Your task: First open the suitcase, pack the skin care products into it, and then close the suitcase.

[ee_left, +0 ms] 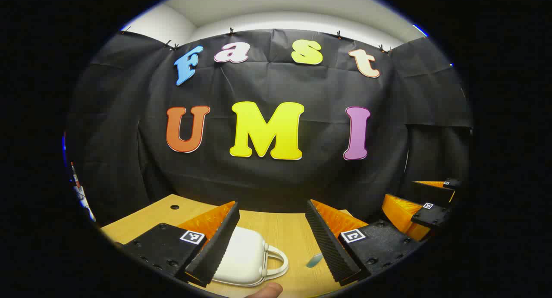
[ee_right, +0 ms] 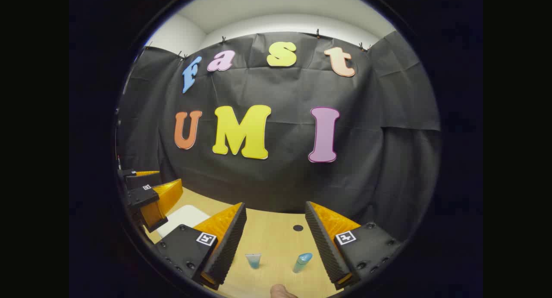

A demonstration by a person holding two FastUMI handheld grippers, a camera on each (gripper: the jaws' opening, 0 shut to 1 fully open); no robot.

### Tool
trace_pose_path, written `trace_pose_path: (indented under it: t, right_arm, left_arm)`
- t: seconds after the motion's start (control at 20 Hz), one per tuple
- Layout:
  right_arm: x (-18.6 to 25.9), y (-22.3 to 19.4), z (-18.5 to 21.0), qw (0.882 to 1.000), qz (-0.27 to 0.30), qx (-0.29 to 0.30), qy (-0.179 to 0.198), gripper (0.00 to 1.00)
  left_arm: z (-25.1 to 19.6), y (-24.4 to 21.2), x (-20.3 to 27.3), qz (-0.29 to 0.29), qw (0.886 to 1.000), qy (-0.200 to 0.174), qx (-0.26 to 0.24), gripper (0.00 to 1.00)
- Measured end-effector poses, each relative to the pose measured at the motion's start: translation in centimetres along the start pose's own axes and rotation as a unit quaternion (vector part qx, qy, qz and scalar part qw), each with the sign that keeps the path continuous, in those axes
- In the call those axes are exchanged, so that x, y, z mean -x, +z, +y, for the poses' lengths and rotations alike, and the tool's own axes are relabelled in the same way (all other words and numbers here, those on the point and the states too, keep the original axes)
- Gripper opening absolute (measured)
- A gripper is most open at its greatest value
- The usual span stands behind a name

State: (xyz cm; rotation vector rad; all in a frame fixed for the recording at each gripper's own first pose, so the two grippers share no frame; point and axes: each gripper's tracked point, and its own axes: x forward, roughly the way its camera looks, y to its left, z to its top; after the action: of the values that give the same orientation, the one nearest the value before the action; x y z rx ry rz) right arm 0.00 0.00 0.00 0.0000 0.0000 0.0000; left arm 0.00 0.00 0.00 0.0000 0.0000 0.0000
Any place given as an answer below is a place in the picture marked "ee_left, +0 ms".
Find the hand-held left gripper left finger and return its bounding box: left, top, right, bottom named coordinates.
left=116, top=200, right=241, bottom=288

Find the small white suitcase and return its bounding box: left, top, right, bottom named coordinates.
left=211, top=226, right=289, bottom=288

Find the white and red clutter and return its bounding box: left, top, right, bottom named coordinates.
left=68, top=160, right=96, bottom=223

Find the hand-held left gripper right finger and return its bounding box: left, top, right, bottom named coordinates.
left=305, top=199, right=423, bottom=287

